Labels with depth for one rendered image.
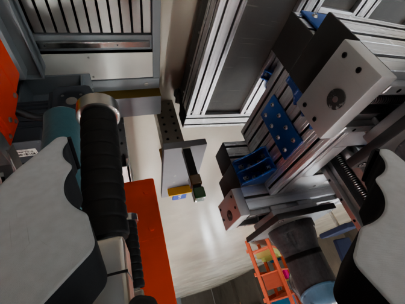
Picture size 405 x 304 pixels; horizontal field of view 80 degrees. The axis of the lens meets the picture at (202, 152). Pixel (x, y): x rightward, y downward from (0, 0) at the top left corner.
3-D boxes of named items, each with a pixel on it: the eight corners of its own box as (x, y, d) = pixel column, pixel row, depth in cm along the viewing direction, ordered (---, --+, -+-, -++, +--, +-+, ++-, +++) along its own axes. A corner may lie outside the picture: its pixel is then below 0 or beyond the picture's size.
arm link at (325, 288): (326, 248, 70) (354, 301, 63) (318, 254, 82) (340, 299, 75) (287, 262, 71) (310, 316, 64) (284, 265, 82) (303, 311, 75)
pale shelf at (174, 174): (162, 143, 91) (163, 149, 90) (205, 137, 96) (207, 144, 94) (160, 193, 126) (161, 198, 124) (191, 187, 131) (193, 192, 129)
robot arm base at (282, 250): (321, 214, 78) (338, 245, 72) (295, 230, 89) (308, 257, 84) (282, 222, 72) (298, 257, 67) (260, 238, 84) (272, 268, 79)
